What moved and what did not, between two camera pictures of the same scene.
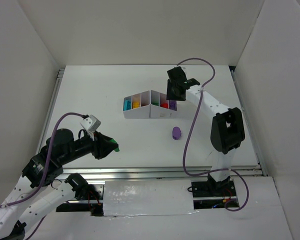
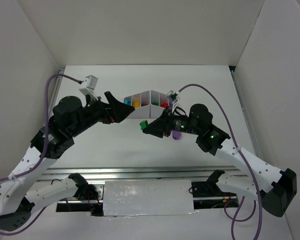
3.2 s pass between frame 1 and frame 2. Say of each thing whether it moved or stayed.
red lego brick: stayed
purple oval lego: stayed
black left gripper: moved
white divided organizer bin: stayed
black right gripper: moved
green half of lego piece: moved
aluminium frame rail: stayed
